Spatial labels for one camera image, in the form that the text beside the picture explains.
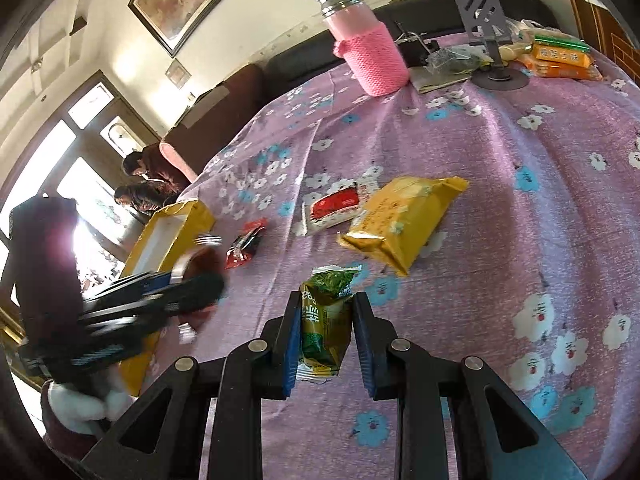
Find person in dark red coat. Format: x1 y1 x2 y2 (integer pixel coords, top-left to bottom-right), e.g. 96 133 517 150
122 142 191 194

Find red black candy packet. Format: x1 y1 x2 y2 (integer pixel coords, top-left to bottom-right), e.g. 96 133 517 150
224 218 268 270

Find yellow rimmed white box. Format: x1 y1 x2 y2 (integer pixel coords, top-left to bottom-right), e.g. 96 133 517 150
119 200 215 396

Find green gold snack packet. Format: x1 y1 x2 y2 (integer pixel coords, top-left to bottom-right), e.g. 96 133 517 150
296 266 361 382

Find red chips packet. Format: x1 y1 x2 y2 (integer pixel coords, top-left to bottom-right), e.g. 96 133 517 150
171 245 226 332

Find black sofa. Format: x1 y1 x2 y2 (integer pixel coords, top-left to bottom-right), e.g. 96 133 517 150
264 0 559 100

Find purple floral tablecloth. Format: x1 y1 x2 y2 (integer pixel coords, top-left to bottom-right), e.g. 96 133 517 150
144 29 640 480

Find large yellow snack bag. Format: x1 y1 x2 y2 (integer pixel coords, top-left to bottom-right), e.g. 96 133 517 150
337 176 470 278

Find clear plastic bag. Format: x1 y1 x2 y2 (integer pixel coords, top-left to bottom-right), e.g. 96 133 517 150
426 44 492 75

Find white gloved left hand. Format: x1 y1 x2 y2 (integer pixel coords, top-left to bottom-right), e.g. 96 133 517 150
41 365 134 436

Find maroon armchair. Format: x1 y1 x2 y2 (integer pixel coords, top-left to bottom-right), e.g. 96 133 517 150
160 64 265 182

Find red white flat packet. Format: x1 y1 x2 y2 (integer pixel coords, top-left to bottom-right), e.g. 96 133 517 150
302 179 378 236

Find person in patterned jacket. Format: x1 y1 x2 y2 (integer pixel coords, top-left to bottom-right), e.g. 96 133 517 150
114 181 178 216

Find pink knitted sleeve bottle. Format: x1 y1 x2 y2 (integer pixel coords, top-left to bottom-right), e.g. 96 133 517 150
316 0 409 96

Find orange snack boxes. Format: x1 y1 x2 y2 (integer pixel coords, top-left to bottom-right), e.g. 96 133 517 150
516 35 602 81

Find black phone stand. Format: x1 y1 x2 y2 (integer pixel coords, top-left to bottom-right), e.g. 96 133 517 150
454 0 529 91

